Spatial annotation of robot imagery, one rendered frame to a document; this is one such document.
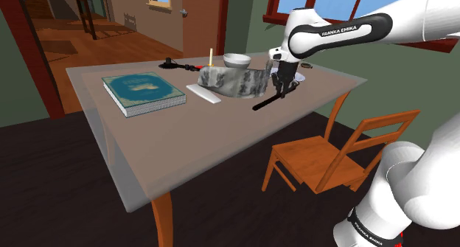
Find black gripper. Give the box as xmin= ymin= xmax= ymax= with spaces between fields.
xmin=271 ymin=60 xmax=299 ymax=99

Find long black utensil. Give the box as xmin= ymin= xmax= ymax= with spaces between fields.
xmin=251 ymin=86 xmax=300 ymax=112

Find grey patterned cloth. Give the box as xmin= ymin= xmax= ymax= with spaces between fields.
xmin=197 ymin=59 xmax=274 ymax=100

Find white bowl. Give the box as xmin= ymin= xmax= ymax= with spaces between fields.
xmin=223 ymin=53 xmax=252 ymax=70

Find white flat bar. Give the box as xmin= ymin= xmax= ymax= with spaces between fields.
xmin=185 ymin=83 xmax=222 ymax=105

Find orange wooden chair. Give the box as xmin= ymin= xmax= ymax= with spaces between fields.
xmin=261 ymin=109 xmax=422 ymax=195

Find brown table with wooden legs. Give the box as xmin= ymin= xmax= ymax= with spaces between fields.
xmin=66 ymin=52 xmax=368 ymax=247

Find red framed window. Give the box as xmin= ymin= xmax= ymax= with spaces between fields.
xmin=262 ymin=0 xmax=460 ymax=54

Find brown door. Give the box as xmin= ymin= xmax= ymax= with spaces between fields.
xmin=181 ymin=0 xmax=231 ymax=59

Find black and red tool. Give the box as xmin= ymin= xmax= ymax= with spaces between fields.
xmin=158 ymin=57 xmax=206 ymax=73

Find teal hardcover book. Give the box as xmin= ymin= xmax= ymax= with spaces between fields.
xmin=101 ymin=72 xmax=187 ymax=119

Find dark wooden ladder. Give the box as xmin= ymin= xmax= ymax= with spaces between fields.
xmin=72 ymin=0 xmax=98 ymax=41

